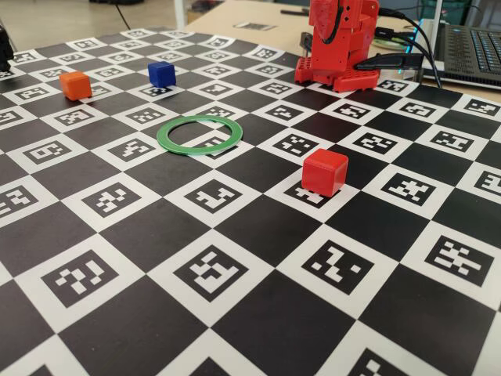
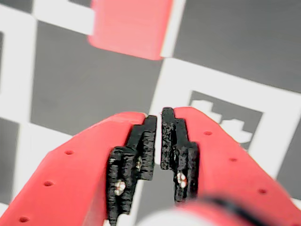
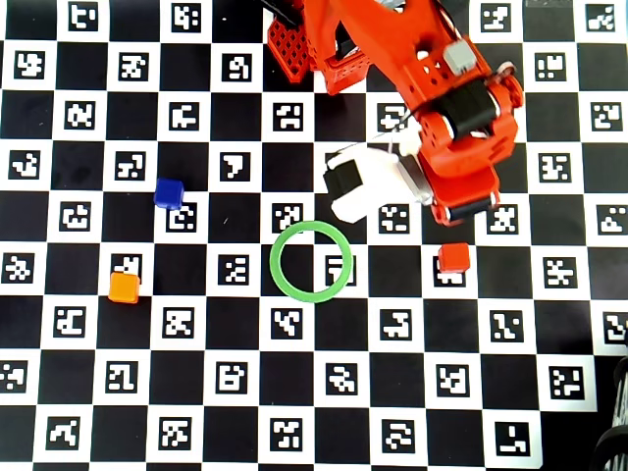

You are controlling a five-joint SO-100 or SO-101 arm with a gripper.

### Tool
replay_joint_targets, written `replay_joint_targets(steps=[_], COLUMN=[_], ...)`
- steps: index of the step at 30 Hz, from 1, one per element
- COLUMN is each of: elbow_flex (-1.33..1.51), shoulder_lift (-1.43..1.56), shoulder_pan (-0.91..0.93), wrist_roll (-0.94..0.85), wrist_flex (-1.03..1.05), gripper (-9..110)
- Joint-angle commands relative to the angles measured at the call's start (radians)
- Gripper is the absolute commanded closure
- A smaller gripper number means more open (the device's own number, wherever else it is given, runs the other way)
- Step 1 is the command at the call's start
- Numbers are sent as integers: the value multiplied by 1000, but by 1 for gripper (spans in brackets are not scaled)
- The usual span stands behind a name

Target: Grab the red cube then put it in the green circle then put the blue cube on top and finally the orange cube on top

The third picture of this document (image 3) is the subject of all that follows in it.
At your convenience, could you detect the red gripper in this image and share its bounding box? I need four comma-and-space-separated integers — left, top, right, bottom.
419, 161, 502, 228

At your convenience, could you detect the red cube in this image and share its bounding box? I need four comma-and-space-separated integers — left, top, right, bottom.
437, 242, 471, 275

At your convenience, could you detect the blue cube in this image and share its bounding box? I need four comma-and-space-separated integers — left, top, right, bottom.
153, 177, 186, 211

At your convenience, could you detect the orange cube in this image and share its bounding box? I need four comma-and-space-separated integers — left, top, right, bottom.
107, 271, 141, 304

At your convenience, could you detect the black white marker checkerboard mat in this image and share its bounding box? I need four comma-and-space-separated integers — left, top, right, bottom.
0, 0, 628, 466

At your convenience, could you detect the green flat ring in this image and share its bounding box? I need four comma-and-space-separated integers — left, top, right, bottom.
269, 220, 354, 304

